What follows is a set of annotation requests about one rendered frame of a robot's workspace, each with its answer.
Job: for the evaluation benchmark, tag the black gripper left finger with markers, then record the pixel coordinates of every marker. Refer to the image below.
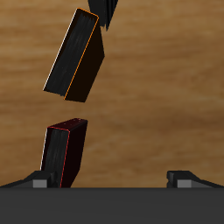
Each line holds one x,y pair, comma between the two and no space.
40,178

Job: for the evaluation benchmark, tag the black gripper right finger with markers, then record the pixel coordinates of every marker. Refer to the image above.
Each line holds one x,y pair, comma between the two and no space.
182,178

